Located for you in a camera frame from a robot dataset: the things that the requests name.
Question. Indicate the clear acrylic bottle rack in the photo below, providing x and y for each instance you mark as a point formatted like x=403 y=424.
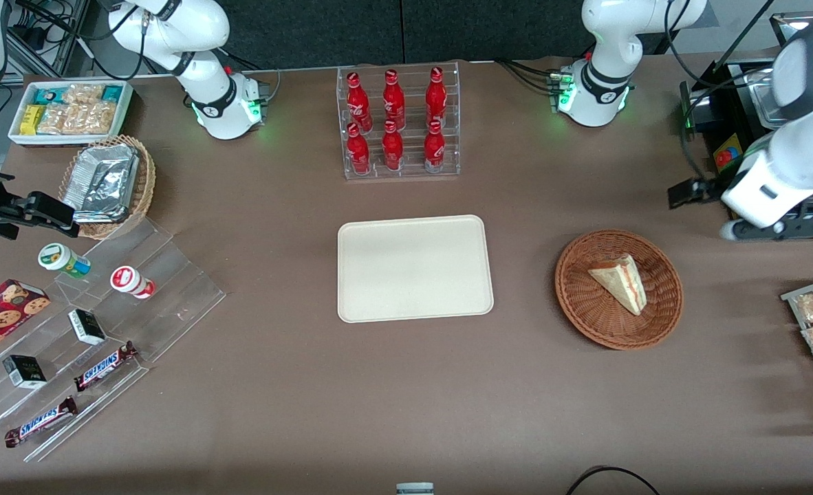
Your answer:
x=410 y=117

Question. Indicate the cream plastic tray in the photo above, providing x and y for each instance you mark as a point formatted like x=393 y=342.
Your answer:
x=413 y=268

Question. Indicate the small wicker basket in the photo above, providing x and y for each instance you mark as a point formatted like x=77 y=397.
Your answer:
x=146 y=182

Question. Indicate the small black box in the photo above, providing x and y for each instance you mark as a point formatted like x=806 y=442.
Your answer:
x=87 y=327
x=24 y=372

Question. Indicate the black partition panel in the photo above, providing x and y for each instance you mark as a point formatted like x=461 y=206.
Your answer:
x=496 y=27
x=310 y=31

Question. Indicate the yellow snack packet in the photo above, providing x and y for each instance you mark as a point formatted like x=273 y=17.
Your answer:
x=31 y=119

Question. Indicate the teal snack packet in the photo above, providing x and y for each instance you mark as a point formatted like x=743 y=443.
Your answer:
x=50 y=95
x=113 y=93

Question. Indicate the large round wicker basket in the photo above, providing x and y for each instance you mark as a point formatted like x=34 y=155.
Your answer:
x=585 y=302

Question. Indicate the red cola bottle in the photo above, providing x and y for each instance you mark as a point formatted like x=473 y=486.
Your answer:
x=436 y=96
x=393 y=102
x=358 y=103
x=393 y=150
x=435 y=148
x=358 y=152

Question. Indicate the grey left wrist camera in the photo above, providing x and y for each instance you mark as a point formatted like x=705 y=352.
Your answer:
x=731 y=231

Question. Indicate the small grey block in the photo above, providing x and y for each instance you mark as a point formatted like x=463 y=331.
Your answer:
x=415 y=489

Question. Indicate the clear acrylic stepped shelf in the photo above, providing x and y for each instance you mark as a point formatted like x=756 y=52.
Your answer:
x=172 y=295
x=56 y=385

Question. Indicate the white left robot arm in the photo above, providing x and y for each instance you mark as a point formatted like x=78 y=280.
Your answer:
x=606 y=41

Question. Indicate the clear cracker bag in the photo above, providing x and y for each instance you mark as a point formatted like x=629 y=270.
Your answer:
x=95 y=118
x=56 y=119
x=83 y=94

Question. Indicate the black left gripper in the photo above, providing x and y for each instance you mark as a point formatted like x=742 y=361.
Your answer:
x=711 y=188

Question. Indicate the white rectangular snack bin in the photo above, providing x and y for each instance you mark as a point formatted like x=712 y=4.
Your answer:
x=16 y=137

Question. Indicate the Snickers chocolate bar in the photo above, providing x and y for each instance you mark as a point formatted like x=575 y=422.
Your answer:
x=104 y=368
x=40 y=423

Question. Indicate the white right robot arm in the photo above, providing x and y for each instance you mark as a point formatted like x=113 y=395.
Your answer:
x=200 y=75

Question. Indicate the wrapped triangle sandwich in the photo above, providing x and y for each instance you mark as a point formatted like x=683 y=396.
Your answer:
x=623 y=282

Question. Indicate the silver foil pack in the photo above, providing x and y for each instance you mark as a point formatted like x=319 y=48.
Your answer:
x=100 y=182

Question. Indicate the black metal appliance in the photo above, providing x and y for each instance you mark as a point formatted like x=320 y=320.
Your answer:
x=706 y=113

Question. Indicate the red lid cup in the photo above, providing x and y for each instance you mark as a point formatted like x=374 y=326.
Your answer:
x=128 y=279

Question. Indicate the green lid cup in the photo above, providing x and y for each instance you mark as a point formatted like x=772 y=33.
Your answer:
x=59 y=256

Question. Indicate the red plaid cookie box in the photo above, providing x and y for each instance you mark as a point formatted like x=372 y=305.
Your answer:
x=1 y=320

